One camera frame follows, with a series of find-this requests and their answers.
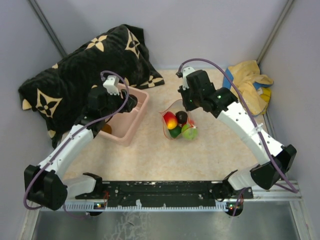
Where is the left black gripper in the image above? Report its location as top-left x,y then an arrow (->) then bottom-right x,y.
101,88 -> 137,118

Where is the pink plastic bin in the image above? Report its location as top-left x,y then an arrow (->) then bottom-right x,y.
97,86 -> 150,147

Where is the clear zip top bag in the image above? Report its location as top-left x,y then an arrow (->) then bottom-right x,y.
159,99 -> 198,141

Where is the dark purple plum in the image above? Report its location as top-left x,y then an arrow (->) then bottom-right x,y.
175,110 -> 188,124

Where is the red chili pepper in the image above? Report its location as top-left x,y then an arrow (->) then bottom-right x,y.
163,111 -> 178,130

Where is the light green apple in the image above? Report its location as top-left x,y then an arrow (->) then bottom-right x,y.
181,124 -> 198,140

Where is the dark green lime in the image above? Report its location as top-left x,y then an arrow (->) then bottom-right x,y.
168,125 -> 182,139

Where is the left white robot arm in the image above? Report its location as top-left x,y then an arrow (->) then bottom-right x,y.
23,86 -> 138,211

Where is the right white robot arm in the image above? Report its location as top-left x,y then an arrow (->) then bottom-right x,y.
177,66 -> 297,198

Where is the yellow blue crumpled cloth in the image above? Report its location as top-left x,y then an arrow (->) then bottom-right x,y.
225,60 -> 274,116

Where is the black floral pillow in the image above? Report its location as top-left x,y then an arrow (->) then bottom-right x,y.
18,24 -> 165,148

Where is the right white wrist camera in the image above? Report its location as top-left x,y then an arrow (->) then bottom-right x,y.
182,66 -> 196,80

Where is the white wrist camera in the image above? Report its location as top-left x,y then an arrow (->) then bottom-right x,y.
103,75 -> 120,96
182,66 -> 196,80

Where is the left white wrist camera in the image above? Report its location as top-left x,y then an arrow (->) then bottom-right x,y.
103,75 -> 120,96

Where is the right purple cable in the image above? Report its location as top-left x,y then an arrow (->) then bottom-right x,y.
176,58 -> 300,218

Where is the purple cable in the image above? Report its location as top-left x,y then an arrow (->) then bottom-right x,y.
23,70 -> 130,220
176,58 -> 300,218

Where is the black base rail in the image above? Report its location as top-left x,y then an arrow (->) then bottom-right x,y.
75,177 -> 254,208

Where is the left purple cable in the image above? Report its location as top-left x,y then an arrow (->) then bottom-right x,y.
23,70 -> 130,220

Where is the right corner frame post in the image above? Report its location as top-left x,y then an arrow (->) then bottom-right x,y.
256,0 -> 296,65

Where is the aluminium frame bar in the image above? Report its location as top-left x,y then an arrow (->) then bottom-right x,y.
29,179 -> 303,213

